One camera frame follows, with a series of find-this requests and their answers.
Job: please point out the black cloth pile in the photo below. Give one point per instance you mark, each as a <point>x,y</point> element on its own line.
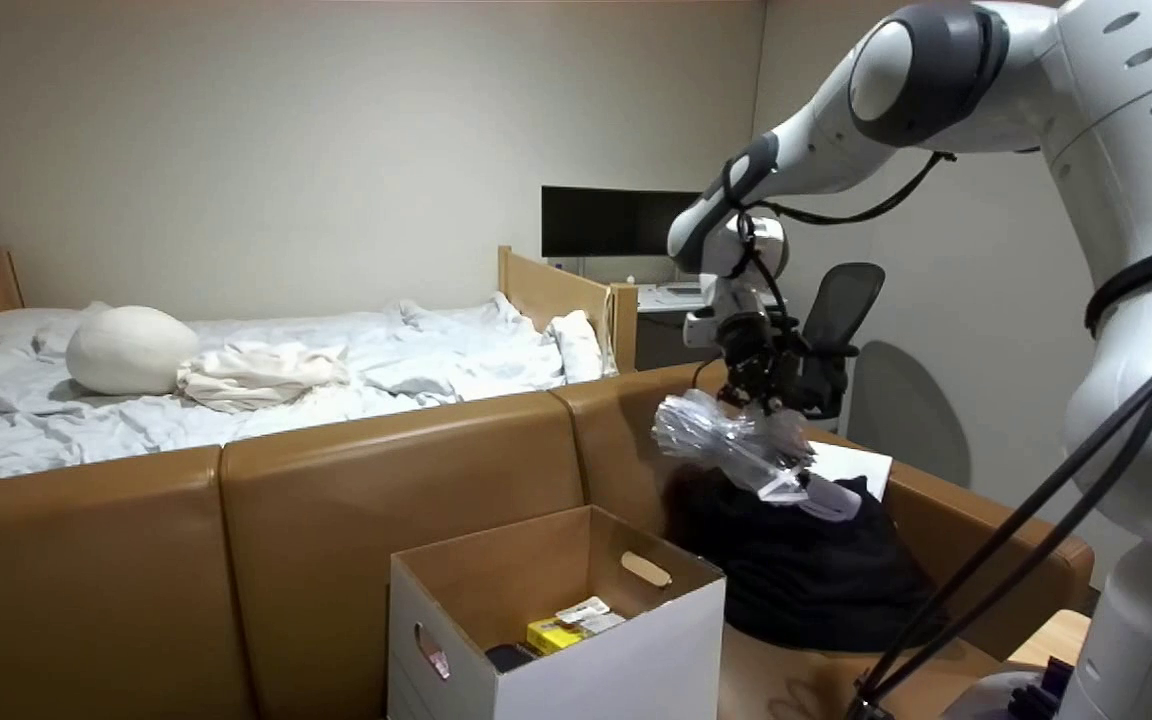
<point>810,583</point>

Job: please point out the tan leather sofa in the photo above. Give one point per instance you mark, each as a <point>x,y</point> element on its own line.
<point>99,584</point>

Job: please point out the white blister package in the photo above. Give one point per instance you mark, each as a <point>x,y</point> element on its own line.
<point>588,614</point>

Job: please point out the grey rounded chair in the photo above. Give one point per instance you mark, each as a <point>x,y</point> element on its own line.
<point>916,413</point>

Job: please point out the round white pillow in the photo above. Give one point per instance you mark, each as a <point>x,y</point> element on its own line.
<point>129,349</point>

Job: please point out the umbrella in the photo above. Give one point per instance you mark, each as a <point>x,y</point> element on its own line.
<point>738,441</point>

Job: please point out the black mesh office chair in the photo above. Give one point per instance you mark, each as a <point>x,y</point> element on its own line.
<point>843,306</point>

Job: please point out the white paper sheet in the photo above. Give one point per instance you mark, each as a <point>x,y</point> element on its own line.
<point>860,467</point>

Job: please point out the yellow book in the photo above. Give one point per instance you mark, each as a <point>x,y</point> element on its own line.
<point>552,639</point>

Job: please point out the white cardboard box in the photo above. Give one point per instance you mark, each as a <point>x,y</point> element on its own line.
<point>600,674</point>

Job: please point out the black computer monitor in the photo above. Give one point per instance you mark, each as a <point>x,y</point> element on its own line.
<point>610,223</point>

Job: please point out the flat white pillow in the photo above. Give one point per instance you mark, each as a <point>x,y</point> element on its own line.
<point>9,327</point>

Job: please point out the cream crumpled cloth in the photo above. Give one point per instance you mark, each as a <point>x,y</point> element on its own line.
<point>256,376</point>

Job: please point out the wooden bed frame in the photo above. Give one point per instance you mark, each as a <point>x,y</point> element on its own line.
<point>530,286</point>

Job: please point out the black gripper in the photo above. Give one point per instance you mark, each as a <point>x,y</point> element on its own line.
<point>753,352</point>

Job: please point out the white desk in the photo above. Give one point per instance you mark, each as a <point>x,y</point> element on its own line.
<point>660,327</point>

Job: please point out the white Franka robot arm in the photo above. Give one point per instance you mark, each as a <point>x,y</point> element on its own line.
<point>1138,144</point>

